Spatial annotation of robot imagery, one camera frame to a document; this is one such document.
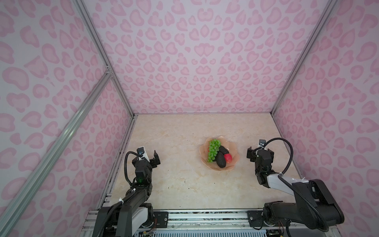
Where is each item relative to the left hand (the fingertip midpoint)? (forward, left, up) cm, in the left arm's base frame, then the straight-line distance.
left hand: (147, 150), depth 86 cm
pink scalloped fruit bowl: (+7, -51, -8) cm, 52 cm away
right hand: (+2, -67, -2) cm, 67 cm away
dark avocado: (-4, -43, -5) cm, 43 cm away
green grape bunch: (+2, -39, -1) cm, 39 cm away
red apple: (-2, -48, -7) cm, 48 cm away
